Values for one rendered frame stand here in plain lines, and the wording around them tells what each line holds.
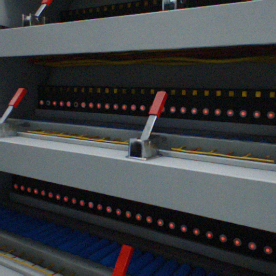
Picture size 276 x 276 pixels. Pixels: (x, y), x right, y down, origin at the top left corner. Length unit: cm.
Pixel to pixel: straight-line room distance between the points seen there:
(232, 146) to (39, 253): 31
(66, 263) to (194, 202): 23
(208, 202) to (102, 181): 13
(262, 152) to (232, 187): 8
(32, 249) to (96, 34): 32
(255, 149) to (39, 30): 38
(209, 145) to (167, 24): 16
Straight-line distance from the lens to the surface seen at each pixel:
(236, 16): 37
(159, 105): 37
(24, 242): 53
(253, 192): 29
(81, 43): 48
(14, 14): 78
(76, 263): 46
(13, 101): 55
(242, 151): 36
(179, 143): 39
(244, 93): 48
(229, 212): 30
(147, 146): 35
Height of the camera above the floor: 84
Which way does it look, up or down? 11 degrees up
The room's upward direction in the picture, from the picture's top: 12 degrees clockwise
